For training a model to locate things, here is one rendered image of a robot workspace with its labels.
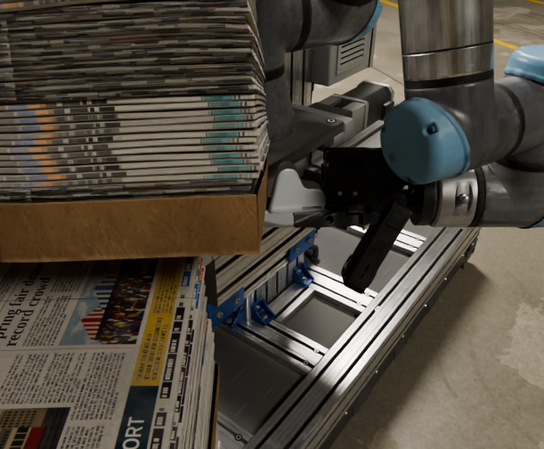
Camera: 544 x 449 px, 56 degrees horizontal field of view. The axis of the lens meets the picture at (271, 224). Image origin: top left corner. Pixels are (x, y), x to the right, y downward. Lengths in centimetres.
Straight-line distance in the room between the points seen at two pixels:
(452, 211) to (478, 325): 117
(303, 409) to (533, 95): 79
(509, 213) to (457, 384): 99
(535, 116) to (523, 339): 127
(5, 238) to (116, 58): 15
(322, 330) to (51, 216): 99
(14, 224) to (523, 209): 48
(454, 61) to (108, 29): 26
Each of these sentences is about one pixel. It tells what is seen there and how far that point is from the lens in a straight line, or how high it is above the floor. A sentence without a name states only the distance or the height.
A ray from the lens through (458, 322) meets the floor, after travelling 172.
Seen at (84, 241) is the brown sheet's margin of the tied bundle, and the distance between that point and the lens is 39.
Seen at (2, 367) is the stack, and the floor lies 83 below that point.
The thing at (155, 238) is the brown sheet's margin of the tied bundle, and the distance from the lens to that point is 37.
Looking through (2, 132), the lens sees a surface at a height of 99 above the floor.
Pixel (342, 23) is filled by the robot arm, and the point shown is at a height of 97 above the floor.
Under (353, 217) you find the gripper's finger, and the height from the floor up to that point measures 84.
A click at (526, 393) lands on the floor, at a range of 159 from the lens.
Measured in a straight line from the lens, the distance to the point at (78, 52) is 37.
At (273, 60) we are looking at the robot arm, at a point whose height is 93.
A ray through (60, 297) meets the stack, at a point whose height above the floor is 83.
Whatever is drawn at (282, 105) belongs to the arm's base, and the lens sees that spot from 76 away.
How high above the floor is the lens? 113
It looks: 33 degrees down
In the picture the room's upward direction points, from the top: straight up
